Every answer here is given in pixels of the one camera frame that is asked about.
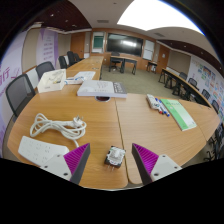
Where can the small dark side table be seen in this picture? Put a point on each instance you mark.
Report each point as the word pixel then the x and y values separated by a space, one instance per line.
pixel 152 63

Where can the small grey charger block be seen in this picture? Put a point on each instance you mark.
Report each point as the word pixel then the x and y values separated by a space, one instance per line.
pixel 115 156

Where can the green booklet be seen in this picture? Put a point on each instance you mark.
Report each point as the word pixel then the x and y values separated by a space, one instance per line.
pixel 180 115

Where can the brown wooden door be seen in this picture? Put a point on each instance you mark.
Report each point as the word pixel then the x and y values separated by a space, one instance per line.
pixel 162 58

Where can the dark wooden desk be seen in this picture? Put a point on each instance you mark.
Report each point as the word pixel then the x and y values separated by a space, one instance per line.
pixel 125 59

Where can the white power strip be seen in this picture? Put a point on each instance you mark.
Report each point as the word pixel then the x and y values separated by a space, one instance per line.
pixel 36 150

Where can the group of colourful wall posters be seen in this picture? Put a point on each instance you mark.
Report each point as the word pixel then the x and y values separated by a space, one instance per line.
pixel 211 81

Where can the large black wall screen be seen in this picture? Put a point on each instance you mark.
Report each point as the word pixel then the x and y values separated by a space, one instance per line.
pixel 125 44

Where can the large bright ceiling light panel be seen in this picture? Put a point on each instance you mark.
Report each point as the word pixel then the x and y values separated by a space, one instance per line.
pixel 156 15

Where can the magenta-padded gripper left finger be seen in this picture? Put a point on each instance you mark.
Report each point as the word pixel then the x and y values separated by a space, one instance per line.
pixel 56 165

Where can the red marker pen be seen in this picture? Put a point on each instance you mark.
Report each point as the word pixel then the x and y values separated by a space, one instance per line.
pixel 159 108

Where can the blue marker pen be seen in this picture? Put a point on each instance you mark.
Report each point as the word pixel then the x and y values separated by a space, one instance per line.
pixel 165 109

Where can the open white cardboard box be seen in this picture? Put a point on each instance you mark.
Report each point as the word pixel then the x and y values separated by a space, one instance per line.
pixel 51 83

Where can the black mesh office chair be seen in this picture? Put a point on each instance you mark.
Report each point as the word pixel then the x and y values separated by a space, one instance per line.
pixel 62 61
pixel 44 68
pixel 71 57
pixel 18 93

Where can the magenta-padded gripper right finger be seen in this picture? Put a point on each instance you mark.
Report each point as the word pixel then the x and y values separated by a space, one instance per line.
pixel 163 165

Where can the whiteboard with green panel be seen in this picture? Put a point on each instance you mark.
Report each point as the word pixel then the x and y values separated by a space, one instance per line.
pixel 98 42

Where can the plain white whiteboard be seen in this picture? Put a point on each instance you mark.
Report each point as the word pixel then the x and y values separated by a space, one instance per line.
pixel 148 49

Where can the black desk chair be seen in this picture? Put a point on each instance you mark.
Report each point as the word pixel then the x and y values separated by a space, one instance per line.
pixel 115 61

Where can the white board eraser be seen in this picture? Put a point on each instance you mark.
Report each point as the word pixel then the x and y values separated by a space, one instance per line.
pixel 151 100

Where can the group of black chairs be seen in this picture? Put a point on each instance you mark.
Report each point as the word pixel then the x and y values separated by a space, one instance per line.
pixel 218 133

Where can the long curved table row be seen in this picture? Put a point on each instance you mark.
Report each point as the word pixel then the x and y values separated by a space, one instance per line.
pixel 180 80

